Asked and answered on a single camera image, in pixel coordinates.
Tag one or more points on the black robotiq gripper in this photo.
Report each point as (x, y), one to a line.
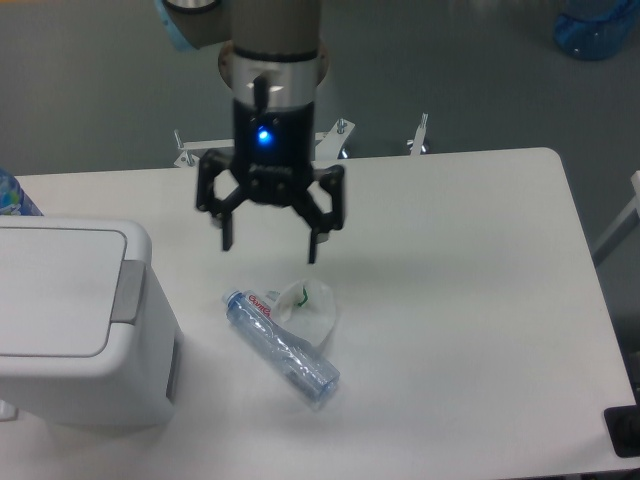
(272, 155)

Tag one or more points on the white push-lid trash can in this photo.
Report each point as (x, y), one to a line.
(88, 336)

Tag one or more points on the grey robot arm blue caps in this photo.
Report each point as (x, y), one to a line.
(272, 31)

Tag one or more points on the crumpled white tissue paper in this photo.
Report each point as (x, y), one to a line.
(305, 309)

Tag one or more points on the crushed clear plastic bottle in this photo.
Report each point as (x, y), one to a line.
(315, 377)

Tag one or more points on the blue labelled bottle left edge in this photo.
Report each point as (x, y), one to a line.
(14, 200)

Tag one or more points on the blue water jug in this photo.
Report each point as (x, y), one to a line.
(594, 30)

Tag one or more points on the black clamp table corner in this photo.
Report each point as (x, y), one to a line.
(623, 427)

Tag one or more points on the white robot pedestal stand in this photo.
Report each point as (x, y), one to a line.
(330, 137)

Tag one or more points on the white frame right edge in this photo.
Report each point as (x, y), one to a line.
(620, 227)

